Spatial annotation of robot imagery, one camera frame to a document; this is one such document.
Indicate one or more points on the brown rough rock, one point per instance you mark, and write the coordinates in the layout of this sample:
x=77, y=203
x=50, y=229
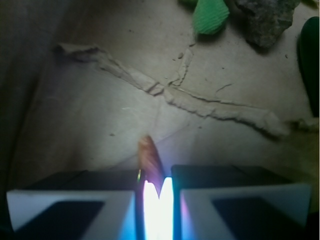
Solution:
x=266, y=19

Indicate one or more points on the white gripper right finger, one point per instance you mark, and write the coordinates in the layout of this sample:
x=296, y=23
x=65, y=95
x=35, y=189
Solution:
x=237, y=203

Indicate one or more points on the brown paper bag bin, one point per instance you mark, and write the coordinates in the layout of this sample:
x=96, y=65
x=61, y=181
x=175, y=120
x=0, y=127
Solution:
x=81, y=81

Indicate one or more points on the green plush toy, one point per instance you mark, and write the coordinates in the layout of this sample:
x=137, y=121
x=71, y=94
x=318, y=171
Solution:
x=209, y=16

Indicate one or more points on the dark green cucumber toy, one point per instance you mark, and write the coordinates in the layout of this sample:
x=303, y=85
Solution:
x=308, y=52

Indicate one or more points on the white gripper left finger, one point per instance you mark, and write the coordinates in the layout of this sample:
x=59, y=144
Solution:
x=80, y=205

